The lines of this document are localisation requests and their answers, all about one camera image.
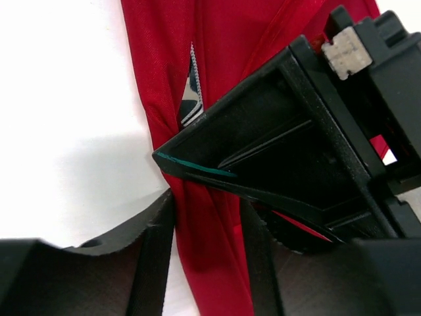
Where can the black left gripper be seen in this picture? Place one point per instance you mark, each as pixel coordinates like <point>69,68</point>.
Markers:
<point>368,77</point>

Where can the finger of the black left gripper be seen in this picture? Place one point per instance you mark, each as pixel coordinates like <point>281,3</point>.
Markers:
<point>261,142</point>

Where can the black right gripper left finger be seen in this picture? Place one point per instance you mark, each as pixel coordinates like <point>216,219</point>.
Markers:
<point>121,272</point>

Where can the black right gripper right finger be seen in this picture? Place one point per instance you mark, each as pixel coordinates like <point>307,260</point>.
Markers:
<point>365,277</point>

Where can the pink handled knife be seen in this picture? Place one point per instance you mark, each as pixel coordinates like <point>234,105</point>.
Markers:
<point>192,101</point>

